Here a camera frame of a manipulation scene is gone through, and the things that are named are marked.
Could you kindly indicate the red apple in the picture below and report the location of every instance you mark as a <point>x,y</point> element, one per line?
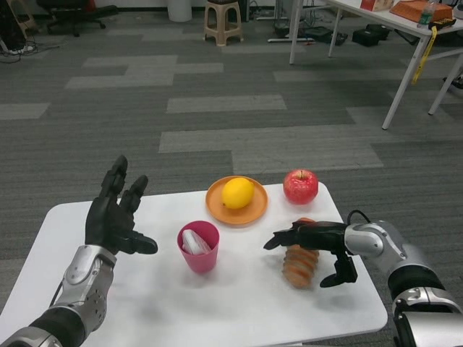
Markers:
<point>300,188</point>

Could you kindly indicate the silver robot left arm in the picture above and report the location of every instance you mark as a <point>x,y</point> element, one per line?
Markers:
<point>87,285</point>

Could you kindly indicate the ridged orange bread loaf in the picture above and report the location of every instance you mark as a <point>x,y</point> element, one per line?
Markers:
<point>298,269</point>

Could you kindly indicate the white power strip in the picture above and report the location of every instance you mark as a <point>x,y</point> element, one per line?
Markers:
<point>20,50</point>

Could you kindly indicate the white plastic packet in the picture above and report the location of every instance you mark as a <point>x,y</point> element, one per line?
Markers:
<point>191,242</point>

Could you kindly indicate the orange plate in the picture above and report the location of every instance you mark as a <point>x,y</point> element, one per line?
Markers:
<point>235,218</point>

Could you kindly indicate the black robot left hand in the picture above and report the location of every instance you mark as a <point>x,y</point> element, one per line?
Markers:
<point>108,224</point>

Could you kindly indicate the black equipment case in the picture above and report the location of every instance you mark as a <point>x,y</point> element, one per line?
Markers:
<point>370,35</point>
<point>322,36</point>

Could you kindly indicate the red white tissue box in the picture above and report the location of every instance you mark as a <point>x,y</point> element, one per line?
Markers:
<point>376,4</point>

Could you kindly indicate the red fire extinguisher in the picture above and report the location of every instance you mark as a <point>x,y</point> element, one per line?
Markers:
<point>89,4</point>

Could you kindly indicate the black office chair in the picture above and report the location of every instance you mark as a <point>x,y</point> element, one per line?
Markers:
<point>72,14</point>

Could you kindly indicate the potted green plant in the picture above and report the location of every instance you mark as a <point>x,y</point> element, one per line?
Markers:
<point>179,10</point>

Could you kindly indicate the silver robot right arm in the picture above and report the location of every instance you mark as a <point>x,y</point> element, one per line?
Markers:
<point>365,240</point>

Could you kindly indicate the beige plastic stool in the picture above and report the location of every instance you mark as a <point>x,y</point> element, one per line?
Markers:
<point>222,21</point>

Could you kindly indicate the yellow lemon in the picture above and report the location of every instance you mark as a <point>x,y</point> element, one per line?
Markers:
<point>238,193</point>

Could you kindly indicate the large white table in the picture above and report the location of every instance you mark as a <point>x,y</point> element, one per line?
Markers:
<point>383,16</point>

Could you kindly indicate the pink plastic cup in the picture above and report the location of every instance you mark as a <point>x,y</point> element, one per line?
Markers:
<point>202,260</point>

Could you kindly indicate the white grey headset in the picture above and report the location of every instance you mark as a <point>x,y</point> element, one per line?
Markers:
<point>459,9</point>

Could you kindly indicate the green label plastic bottle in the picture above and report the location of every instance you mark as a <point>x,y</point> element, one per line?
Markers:
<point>425,16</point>

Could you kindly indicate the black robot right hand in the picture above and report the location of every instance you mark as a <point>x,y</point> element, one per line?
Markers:
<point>322,236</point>

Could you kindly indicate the small wooden stool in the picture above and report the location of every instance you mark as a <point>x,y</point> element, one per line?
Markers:
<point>30,20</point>

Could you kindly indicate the orange woven tray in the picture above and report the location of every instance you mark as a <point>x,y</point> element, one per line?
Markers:
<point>408,9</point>

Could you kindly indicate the grey legged robot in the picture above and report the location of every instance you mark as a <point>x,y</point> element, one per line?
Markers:
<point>454,84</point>

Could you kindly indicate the white standing desk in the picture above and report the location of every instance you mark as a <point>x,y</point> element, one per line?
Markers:
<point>289,39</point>

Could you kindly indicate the yellow tape measure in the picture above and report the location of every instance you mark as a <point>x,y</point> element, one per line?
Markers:
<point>423,61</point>

